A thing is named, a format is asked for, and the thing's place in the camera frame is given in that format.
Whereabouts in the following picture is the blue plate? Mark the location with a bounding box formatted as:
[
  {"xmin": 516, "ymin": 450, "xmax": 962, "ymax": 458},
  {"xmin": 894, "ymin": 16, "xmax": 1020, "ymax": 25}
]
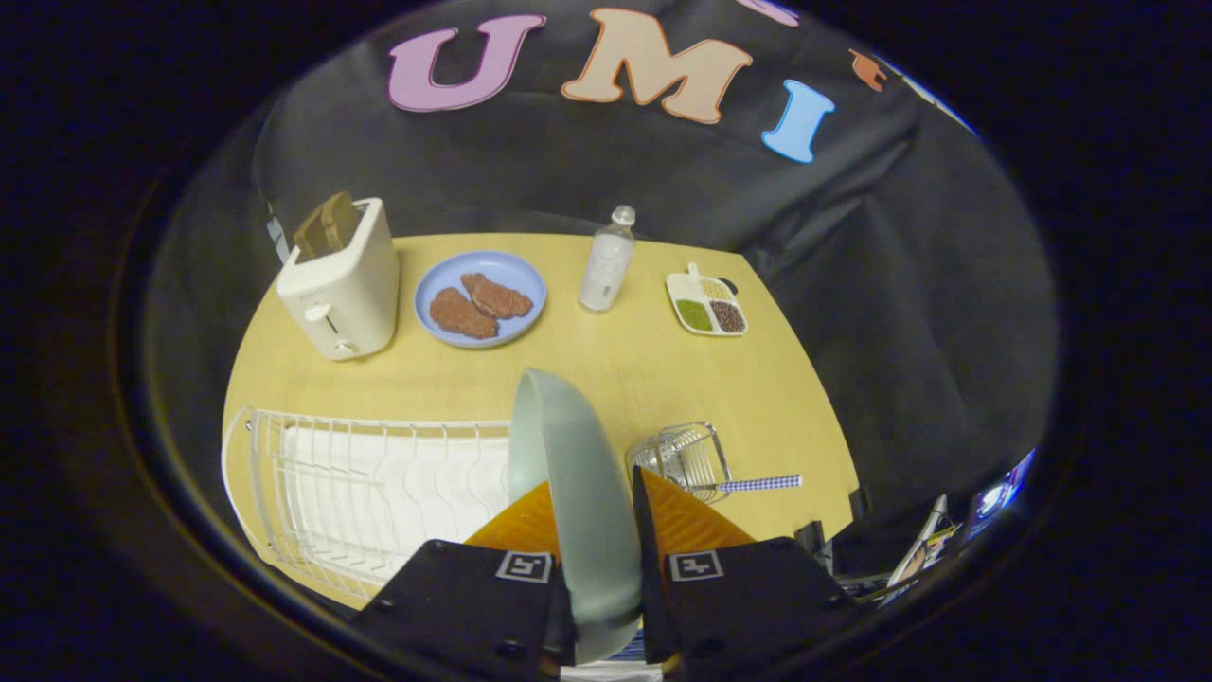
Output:
[{"xmin": 414, "ymin": 250, "xmax": 547, "ymax": 350}]

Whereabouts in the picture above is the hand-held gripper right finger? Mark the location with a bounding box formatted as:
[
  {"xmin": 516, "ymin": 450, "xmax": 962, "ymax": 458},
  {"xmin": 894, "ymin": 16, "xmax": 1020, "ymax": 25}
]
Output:
[{"xmin": 632, "ymin": 466, "xmax": 863, "ymax": 678}]

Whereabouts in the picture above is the brown meat piece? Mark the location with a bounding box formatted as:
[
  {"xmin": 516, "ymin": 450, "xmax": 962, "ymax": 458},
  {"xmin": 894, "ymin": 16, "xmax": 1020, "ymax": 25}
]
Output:
[
  {"xmin": 461, "ymin": 273, "xmax": 534, "ymax": 320},
  {"xmin": 430, "ymin": 287, "xmax": 500, "ymax": 340}
]

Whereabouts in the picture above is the white compartment dish with beans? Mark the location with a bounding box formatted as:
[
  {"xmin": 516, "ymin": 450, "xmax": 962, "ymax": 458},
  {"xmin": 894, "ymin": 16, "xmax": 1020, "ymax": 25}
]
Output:
[{"xmin": 665, "ymin": 262, "xmax": 749, "ymax": 337}]

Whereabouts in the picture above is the brown toast slice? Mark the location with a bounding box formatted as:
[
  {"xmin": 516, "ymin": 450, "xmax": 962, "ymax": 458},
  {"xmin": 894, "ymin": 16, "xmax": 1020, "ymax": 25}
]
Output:
[
  {"xmin": 322, "ymin": 191, "xmax": 364, "ymax": 249},
  {"xmin": 293, "ymin": 201, "xmax": 334, "ymax": 262}
]

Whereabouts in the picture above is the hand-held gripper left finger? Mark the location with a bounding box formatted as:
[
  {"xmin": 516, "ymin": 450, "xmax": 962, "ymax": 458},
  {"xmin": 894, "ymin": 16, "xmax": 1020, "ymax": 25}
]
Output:
[{"xmin": 352, "ymin": 480, "xmax": 577, "ymax": 682}]

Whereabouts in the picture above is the white wire dish rack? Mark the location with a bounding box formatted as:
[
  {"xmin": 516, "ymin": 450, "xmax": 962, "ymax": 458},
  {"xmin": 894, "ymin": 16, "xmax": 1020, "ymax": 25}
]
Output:
[{"xmin": 221, "ymin": 407, "xmax": 517, "ymax": 602}]

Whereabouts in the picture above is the clear plastic bottle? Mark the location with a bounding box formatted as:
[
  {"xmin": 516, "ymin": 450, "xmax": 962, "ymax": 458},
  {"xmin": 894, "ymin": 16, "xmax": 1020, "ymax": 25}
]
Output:
[{"xmin": 579, "ymin": 205, "xmax": 637, "ymax": 313}]

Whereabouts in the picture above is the white drip tray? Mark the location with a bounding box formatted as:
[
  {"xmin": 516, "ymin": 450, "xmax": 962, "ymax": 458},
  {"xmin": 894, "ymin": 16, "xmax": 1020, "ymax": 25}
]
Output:
[{"xmin": 282, "ymin": 426, "xmax": 512, "ymax": 571}]

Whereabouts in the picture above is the cream toaster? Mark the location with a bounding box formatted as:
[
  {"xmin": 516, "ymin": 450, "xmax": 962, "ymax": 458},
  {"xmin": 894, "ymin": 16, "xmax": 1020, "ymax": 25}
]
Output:
[{"xmin": 276, "ymin": 197, "xmax": 401, "ymax": 362}]

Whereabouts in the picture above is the metal wire basket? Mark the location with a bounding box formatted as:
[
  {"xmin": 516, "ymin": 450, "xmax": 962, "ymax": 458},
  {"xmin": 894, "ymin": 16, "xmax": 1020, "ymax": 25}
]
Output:
[{"xmin": 627, "ymin": 422, "xmax": 732, "ymax": 503}]

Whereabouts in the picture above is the black backdrop cloth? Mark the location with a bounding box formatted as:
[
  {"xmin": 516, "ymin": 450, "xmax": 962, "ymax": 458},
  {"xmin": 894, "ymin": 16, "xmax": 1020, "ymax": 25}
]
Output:
[{"xmin": 142, "ymin": 0, "xmax": 1061, "ymax": 569}]

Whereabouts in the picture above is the pale green plate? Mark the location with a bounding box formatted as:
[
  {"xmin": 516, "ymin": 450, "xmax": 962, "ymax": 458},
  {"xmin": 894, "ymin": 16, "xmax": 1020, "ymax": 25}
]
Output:
[{"xmin": 508, "ymin": 368, "xmax": 643, "ymax": 666}]

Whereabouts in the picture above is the checkered handle spoon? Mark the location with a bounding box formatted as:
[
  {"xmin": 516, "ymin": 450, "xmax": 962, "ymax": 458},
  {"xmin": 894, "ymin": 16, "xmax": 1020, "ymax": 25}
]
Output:
[{"xmin": 696, "ymin": 474, "xmax": 803, "ymax": 495}]

